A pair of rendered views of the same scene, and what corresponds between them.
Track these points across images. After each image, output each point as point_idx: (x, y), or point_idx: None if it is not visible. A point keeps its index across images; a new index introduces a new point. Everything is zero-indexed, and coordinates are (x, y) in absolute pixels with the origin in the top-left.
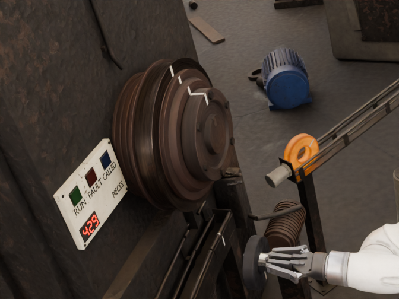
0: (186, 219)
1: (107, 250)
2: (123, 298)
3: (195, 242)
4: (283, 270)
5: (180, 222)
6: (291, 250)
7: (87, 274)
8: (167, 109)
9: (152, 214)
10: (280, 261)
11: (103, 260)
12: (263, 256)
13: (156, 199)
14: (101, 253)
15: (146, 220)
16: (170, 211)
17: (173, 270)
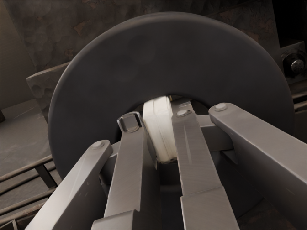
0: (304, 54)
1: (67, 7)
2: (44, 80)
3: (299, 101)
4: (42, 221)
5: (260, 39)
6: (276, 166)
7: (14, 20)
8: None
9: (211, 5)
10: (125, 171)
11: (55, 18)
12: (149, 109)
13: None
14: (50, 4)
15: (189, 8)
16: (238, 5)
17: (203, 111)
